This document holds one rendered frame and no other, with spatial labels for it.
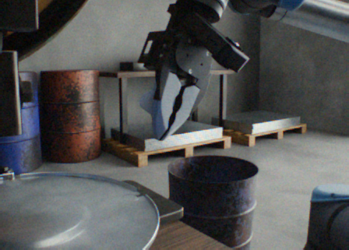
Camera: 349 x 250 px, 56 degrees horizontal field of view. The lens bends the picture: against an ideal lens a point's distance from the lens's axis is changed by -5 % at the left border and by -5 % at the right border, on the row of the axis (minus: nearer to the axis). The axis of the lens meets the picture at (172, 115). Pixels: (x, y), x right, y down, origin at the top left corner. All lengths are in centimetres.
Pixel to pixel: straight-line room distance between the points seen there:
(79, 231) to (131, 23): 396
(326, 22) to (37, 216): 62
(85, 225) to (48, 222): 4
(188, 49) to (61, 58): 345
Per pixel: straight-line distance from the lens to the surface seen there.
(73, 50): 394
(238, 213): 151
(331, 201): 82
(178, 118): 48
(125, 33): 423
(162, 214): 43
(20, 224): 41
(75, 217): 41
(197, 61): 49
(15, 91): 34
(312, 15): 73
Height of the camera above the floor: 96
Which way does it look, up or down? 9 degrees down
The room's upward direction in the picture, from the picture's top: straight up
